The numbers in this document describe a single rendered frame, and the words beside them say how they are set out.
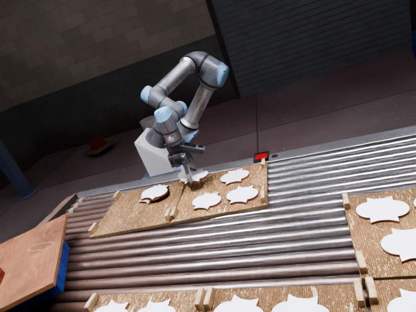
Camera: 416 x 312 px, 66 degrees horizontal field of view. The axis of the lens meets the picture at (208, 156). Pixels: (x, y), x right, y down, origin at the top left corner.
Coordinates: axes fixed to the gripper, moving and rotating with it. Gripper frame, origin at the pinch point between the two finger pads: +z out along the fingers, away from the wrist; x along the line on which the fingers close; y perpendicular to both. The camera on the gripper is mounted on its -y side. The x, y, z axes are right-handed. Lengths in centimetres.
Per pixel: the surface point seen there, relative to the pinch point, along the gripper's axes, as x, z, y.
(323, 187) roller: 18, 9, -55
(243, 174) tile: 0.1, 4.9, -22.8
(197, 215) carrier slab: 23.7, 6.1, -3.7
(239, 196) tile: 17.8, 5.1, -22.1
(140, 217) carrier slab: 16.6, 5.7, 25.8
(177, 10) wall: -468, -90, 92
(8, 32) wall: -461, -166, 420
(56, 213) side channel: -3, 4, 86
